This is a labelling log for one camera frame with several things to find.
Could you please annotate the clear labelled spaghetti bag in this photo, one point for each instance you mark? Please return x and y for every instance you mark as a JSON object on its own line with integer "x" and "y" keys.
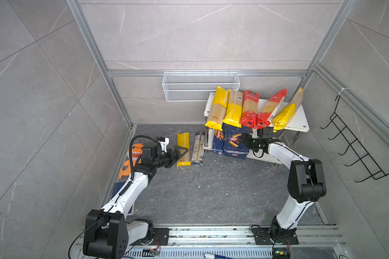
{"x": 198, "y": 149}

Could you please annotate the blue Barilla spaghetti box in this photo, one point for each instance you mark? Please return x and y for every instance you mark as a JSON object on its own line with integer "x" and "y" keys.
{"x": 218, "y": 142}

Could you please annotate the yellow Pastatime spaghetti bag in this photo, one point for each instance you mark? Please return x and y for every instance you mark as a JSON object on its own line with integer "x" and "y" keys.
{"x": 218, "y": 109}

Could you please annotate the black wire hook rack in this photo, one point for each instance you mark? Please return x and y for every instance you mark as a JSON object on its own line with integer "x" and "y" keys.
{"x": 354, "y": 144}

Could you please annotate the blue marker pen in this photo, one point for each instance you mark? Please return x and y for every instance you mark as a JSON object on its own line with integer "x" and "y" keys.
{"x": 214, "y": 256}

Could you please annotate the orange shark plush toy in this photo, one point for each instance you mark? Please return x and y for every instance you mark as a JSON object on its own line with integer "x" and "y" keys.
{"x": 125, "y": 171}

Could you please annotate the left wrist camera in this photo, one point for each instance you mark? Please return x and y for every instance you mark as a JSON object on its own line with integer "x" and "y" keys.
{"x": 163, "y": 142}

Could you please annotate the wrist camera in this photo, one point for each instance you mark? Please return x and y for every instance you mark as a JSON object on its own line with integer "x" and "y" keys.
{"x": 163, "y": 142}
{"x": 267, "y": 133}

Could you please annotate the white wire mesh basket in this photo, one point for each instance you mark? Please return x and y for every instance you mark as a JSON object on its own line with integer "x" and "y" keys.
{"x": 196, "y": 86}

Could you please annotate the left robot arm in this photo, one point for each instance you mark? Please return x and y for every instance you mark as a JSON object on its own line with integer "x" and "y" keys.
{"x": 107, "y": 234}

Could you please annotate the blue Barilla rigatoni box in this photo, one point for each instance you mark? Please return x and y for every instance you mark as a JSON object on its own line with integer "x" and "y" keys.
{"x": 232, "y": 146}

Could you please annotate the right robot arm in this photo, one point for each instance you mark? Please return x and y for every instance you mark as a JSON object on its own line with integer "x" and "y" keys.
{"x": 305, "y": 185}

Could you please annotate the yellow pasta bag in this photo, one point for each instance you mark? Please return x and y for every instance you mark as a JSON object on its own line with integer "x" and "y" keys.
{"x": 286, "y": 115}

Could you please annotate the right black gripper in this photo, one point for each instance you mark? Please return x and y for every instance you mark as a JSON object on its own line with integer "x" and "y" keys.
{"x": 247, "y": 142}

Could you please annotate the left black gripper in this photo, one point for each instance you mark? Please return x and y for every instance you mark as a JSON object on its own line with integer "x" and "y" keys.
{"x": 176, "y": 154}

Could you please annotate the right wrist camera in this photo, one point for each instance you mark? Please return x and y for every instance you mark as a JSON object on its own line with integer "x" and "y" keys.
{"x": 267, "y": 133}

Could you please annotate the yellow barcode spaghetti bag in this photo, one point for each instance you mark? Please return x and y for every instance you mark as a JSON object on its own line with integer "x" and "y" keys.
{"x": 234, "y": 109}

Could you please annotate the red spaghetti bag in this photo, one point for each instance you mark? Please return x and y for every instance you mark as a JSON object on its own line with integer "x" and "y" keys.
{"x": 269, "y": 110}
{"x": 250, "y": 109}

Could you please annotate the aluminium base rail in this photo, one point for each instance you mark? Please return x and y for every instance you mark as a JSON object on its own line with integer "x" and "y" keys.
{"x": 177, "y": 241}

